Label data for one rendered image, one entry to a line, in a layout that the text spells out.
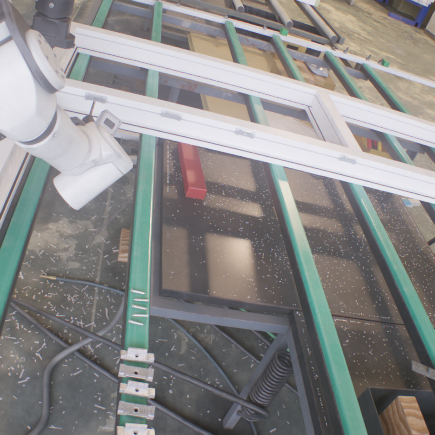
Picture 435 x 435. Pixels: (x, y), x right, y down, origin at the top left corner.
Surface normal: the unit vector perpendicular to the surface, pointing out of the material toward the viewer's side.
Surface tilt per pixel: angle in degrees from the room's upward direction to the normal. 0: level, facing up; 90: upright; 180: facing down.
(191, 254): 0
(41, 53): 43
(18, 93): 77
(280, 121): 0
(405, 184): 90
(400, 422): 90
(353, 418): 0
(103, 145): 30
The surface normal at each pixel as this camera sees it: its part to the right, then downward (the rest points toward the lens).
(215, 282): 0.29, -0.76
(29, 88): 0.18, 0.44
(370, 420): -0.96, -0.18
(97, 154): 0.57, -0.09
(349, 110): 0.06, 0.62
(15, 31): 0.01, 0.15
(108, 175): 0.44, 0.58
